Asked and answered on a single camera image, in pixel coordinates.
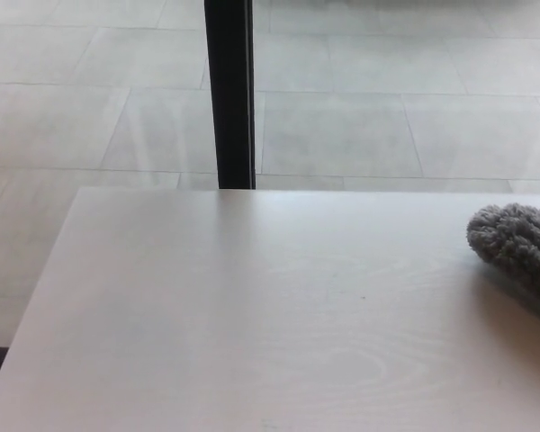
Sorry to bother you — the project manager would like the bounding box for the grey fluffy microfibre duster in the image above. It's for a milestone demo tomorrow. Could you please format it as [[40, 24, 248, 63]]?
[[465, 202, 540, 326]]

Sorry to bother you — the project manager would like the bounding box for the black vertical window frame post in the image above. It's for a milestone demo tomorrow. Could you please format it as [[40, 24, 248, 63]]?
[[203, 0, 257, 190]]

